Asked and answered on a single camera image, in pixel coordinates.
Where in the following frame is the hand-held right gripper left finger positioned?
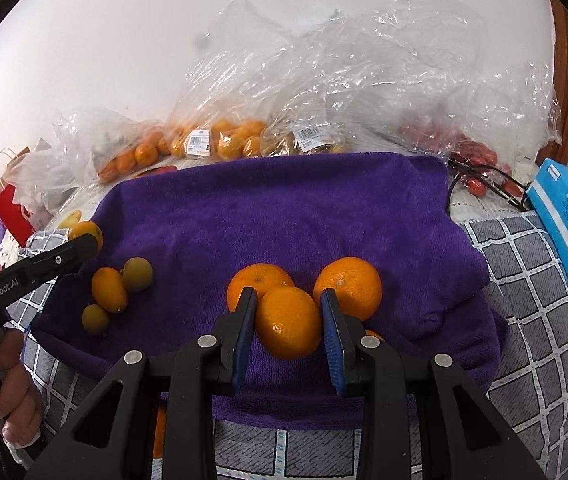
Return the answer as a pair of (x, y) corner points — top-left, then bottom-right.
(24, 287), (259, 480)

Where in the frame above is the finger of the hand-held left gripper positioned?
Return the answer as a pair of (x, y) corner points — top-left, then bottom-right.
(18, 234), (101, 293)

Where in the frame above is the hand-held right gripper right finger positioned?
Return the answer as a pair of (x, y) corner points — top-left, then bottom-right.
(320, 287), (547, 480)

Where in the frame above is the orange kumquat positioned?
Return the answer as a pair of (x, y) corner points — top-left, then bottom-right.
(92, 267), (129, 315)
(68, 221), (104, 258)

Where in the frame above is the yellow-green round fruit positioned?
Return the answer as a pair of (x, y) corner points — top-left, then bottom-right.
(82, 303), (112, 336)
(121, 256), (154, 292)

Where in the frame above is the pile of yellow bagged fruits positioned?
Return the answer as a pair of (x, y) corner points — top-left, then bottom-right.
(263, 132), (347, 157)

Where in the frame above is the pile of red bagged fruits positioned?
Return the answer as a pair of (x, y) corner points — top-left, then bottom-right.
(399, 120), (525, 198)

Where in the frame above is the person's left hand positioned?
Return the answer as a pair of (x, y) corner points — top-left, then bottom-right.
(0, 330), (44, 448)

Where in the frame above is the red paper shopping bag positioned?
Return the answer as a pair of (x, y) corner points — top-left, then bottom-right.
(0, 147), (39, 246)

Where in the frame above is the white plastic bag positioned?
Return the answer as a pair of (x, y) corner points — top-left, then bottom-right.
(1, 137), (84, 221)

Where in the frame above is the pile of bagged mandarins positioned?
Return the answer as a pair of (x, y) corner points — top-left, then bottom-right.
(98, 132), (172, 183)
(169, 119), (267, 161)

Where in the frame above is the purple towel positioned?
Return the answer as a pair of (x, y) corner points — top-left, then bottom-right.
(28, 151), (510, 431)

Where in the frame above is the clear labelled plastic bag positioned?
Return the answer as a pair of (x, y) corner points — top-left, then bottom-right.
(166, 50), (269, 163)
(259, 10), (365, 158)

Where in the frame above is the grey plaid blanket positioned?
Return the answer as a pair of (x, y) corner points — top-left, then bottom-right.
(6, 210), (568, 480)

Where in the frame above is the blue tissue pack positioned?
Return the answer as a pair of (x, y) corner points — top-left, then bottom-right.
(526, 158), (568, 317)

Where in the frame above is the large crumpled clear bag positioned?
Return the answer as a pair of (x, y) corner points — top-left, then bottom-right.
(339, 0), (562, 201)

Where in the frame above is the black cable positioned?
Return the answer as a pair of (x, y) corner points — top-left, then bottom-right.
(445, 157), (532, 213)

